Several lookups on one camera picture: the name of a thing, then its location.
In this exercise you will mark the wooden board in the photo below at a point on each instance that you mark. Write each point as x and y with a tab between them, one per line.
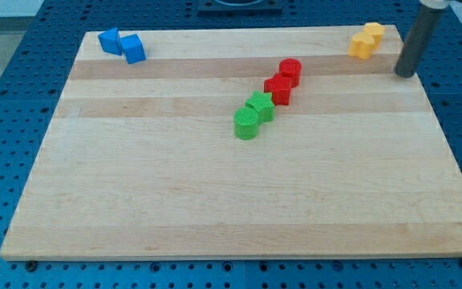
140	161

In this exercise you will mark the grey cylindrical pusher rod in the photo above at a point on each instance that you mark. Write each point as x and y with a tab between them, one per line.
417	40

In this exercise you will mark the yellow hexagon block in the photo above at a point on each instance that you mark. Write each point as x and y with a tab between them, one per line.
376	30

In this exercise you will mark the green cylinder block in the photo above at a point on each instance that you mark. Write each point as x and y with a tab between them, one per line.
246	123

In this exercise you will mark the red star block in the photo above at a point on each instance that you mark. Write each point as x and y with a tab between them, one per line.
279	87

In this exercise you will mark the blue triangle block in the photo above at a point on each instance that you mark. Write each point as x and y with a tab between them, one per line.
110	41

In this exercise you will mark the silver rod mount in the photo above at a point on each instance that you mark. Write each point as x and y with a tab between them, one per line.
438	4

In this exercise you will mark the green star block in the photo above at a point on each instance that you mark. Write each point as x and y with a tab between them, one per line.
262	103

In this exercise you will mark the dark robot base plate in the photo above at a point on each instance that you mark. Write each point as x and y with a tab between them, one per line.
238	6

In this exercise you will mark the blue cube block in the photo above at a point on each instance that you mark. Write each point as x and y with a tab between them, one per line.
133	49

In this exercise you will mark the red cylinder block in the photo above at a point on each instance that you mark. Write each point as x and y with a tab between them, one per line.
291	68

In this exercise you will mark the yellow heart block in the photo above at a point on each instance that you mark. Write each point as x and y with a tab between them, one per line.
362	45

